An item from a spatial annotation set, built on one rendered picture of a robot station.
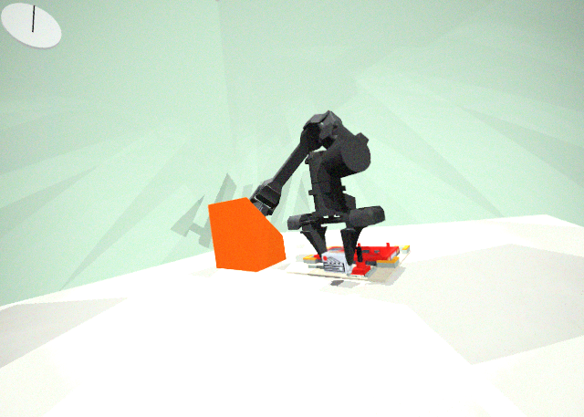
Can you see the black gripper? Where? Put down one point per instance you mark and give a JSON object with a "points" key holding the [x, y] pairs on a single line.
{"points": [[329, 201]]}

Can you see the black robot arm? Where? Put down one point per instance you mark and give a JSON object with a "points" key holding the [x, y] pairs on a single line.
{"points": [[345, 154]]}

